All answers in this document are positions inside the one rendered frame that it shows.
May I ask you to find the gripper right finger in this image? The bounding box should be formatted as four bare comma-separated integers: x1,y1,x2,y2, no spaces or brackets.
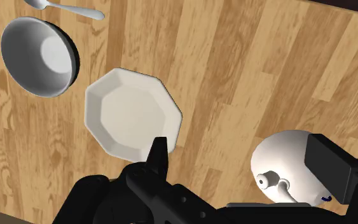
304,133,358,224

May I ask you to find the grey bowl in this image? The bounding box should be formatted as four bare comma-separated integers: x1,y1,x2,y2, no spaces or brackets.
0,16,81,99

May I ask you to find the white octagonal plate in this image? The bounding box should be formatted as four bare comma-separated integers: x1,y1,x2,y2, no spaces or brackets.
84,67,184,163

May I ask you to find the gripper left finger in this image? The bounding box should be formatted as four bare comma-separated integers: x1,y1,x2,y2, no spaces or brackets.
52,137,226,224

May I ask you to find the silver spoon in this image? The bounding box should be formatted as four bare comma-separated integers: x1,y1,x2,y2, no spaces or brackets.
24,0,106,21

